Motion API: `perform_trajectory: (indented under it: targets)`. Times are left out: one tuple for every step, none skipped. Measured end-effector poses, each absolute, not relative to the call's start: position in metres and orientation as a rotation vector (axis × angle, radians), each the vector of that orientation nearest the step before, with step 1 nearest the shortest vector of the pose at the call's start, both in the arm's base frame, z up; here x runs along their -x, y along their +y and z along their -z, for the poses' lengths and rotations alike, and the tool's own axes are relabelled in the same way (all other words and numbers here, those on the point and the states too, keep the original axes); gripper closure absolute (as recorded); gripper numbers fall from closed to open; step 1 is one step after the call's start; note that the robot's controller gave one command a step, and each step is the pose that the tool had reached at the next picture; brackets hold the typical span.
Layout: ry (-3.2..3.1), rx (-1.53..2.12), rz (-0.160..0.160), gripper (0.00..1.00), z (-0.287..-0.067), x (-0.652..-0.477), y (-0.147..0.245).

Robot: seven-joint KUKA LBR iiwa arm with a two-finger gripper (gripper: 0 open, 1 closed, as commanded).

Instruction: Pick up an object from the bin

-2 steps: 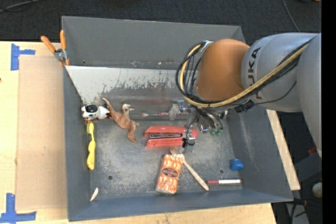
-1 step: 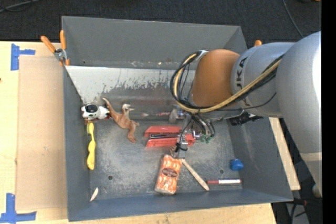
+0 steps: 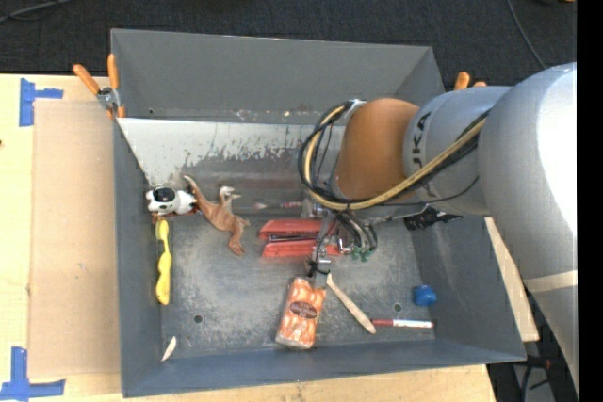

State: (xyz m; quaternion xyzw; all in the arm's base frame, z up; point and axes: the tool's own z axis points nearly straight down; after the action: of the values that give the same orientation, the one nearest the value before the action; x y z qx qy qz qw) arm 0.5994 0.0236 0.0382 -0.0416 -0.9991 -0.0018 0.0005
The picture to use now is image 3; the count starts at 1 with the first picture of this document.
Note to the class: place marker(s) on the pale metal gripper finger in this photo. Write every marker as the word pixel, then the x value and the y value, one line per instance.
pixel 322 277
pixel 312 269

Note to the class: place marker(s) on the red stapler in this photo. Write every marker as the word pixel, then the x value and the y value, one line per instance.
pixel 287 237

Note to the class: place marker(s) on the pale wooden flat stick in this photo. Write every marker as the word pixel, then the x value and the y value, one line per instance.
pixel 351 303

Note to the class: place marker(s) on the orange printed packet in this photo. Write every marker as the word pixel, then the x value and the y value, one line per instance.
pixel 301 315

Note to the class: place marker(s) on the thin red and grey pen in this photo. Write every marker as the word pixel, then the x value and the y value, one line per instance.
pixel 278 205

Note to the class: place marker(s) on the grey metal bin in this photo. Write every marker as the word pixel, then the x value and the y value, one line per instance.
pixel 235 296

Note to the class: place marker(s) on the red and white marker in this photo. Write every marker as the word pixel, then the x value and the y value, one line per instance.
pixel 402 323

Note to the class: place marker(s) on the small blue ball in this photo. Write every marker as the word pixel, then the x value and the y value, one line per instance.
pixel 425 296

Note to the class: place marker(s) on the brown toy dinosaur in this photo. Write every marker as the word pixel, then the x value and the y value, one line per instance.
pixel 221 216

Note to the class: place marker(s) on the yellow toothbrush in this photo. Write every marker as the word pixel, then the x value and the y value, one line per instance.
pixel 163 263

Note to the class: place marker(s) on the white and black toy dog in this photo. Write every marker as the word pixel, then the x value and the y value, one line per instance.
pixel 165 200

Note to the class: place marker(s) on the brown cardboard board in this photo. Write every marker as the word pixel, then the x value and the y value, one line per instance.
pixel 70 226

